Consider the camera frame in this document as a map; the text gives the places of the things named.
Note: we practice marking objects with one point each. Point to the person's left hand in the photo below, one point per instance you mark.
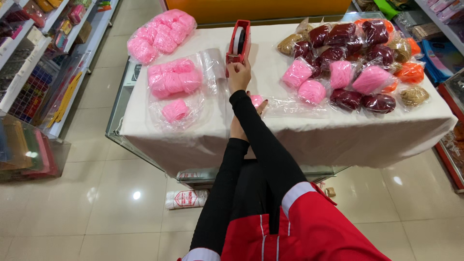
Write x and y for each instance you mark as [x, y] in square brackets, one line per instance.
[237, 128]

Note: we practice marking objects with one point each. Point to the person's right hand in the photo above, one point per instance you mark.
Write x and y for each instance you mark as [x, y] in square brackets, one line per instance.
[238, 78]

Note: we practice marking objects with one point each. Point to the person's right fingers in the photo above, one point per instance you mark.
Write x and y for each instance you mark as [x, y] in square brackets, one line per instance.
[239, 66]

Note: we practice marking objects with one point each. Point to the person's left fingers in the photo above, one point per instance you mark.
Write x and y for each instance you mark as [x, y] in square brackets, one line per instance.
[263, 107]

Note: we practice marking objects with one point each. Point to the small pink yarn packet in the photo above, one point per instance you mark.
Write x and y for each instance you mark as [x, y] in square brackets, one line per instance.
[256, 100]

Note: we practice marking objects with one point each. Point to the red tape dispenser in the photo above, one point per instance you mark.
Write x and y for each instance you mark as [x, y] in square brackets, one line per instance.
[243, 49]

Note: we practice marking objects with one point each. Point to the stack of clear plastic bags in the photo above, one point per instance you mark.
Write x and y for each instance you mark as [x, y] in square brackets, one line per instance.
[214, 67]

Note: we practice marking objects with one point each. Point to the white tape roll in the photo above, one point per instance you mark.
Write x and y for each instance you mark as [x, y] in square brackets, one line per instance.
[237, 40]

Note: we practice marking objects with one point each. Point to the flat clear plastic bag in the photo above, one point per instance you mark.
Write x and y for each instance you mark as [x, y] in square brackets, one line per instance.
[295, 108]

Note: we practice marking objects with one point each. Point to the tan yarn packet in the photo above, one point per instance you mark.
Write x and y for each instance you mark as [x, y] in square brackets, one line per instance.
[289, 43]
[400, 50]
[305, 27]
[414, 96]

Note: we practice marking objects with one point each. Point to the orange counter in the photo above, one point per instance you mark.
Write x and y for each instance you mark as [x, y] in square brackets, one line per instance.
[257, 8]

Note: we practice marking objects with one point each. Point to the open crumpled clear plastic bag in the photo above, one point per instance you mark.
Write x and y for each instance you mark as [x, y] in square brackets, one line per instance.
[197, 112]

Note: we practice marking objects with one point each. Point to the medium bag of pink yarn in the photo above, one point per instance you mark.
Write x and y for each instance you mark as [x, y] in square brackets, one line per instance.
[174, 78]

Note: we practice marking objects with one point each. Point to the white tablecloth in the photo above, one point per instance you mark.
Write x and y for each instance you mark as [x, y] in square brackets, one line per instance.
[203, 141]

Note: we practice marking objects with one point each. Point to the loose pink yarn skein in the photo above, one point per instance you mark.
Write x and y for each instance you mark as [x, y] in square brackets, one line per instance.
[175, 110]

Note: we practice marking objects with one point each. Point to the large bag of pink yarn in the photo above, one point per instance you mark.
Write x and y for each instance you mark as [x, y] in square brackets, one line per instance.
[159, 34]

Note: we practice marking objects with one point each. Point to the heap of maroon yarn packets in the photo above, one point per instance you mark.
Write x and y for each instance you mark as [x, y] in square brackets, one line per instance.
[340, 33]

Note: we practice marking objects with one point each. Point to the white printed card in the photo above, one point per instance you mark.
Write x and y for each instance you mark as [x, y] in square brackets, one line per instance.
[132, 74]

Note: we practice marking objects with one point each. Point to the small brown twine roll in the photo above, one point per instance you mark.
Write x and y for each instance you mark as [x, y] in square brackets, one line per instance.
[330, 192]

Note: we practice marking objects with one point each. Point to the white packet with red print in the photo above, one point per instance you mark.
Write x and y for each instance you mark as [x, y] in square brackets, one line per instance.
[186, 198]

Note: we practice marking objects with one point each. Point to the orange yarn packet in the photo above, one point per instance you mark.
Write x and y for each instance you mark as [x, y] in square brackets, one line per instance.
[413, 46]
[410, 72]
[388, 24]
[390, 87]

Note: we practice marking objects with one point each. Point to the glass counter table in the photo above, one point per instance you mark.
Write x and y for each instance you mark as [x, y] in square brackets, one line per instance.
[121, 125]

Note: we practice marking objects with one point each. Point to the person's red jacket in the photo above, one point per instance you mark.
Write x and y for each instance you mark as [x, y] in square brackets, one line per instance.
[311, 235]

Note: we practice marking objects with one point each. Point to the green bag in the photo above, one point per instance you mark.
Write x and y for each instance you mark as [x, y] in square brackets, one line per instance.
[386, 7]

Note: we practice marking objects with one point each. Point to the blue bag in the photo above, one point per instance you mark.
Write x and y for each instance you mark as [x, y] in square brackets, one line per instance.
[440, 60]

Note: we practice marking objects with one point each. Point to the red display rack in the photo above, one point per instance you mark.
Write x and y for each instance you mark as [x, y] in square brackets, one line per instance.
[453, 145]

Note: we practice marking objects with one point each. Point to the shelf with packaged goods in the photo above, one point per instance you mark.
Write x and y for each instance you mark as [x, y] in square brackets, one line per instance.
[440, 18]

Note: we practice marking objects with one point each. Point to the white shelf rack with goods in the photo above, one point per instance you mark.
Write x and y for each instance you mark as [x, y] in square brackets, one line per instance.
[32, 54]

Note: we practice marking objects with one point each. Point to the clear box of coloured sheets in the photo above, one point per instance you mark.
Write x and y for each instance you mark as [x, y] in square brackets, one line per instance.
[25, 148]

